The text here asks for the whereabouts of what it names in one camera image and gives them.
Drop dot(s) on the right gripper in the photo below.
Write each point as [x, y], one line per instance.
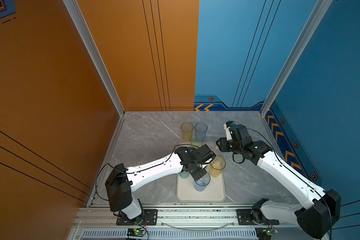
[222, 144]

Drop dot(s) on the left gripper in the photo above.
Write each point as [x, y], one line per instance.
[201, 174]

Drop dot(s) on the teal textured tumbler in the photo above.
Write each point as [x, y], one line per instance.
[184, 174]

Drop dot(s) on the small green faceted glass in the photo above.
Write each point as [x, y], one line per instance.
[196, 143]

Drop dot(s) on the yellow tumbler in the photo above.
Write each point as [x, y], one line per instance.
[217, 166]

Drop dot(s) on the grey-blue frosted tumbler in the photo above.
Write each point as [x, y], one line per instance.
[201, 184]

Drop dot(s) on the light blue clear tumbler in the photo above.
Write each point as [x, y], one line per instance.
[200, 131]

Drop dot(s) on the amber tall tumbler back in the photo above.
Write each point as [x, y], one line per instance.
[187, 131]

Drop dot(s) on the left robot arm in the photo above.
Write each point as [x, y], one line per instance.
[123, 181]

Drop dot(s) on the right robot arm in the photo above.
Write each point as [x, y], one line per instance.
[317, 211]

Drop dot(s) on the white rectangular tray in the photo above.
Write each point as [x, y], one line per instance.
[214, 191]

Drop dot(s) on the left green circuit board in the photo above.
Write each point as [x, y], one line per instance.
[136, 234]

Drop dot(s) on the green circuit board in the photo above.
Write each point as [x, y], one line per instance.
[266, 233]
[136, 234]

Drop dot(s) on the right green circuit board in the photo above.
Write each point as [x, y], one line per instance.
[266, 233]

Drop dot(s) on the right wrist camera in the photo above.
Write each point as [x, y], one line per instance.
[227, 126]

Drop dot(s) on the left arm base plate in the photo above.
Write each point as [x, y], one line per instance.
[148, 217]

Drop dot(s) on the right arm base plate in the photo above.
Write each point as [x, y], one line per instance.
[252, 216]

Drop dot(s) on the aluminium front rail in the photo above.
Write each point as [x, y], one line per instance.
[179, 222]

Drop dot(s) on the right aluminium corner post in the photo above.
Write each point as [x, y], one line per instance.
[307, 32]

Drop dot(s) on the aluminium corner post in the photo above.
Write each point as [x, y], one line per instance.
[89, 42]
[307, 32]

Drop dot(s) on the left aluminium corner post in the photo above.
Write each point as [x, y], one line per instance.
[89, 42]

